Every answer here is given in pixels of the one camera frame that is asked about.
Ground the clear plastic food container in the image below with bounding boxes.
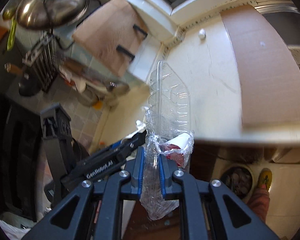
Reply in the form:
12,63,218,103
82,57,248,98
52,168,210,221
139,60,195,221

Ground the small white dropper bottle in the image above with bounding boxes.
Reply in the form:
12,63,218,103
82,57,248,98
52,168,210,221
198,29,206,40

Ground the clear plastic bag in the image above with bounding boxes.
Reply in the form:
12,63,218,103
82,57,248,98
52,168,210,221
123,120,146,140

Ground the steel strainer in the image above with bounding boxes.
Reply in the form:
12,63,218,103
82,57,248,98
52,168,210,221
77,86,99,107

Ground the steel ladle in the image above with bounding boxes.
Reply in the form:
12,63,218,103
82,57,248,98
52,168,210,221
62,57,130,96

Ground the person's foot in slipper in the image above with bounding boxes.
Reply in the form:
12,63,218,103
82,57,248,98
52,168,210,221
247,168,272,223

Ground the wooden cutting board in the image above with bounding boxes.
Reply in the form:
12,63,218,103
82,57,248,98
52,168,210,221
72,0,148,77

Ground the brown cardboard sheet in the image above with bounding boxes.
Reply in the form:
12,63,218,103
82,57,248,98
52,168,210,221
221,5,300,127

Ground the steel pot lid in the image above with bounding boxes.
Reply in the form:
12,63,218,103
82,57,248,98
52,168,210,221
16,0,89,30

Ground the black wall utensil rack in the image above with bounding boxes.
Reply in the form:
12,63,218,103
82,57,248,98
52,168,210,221
19,31,59,97

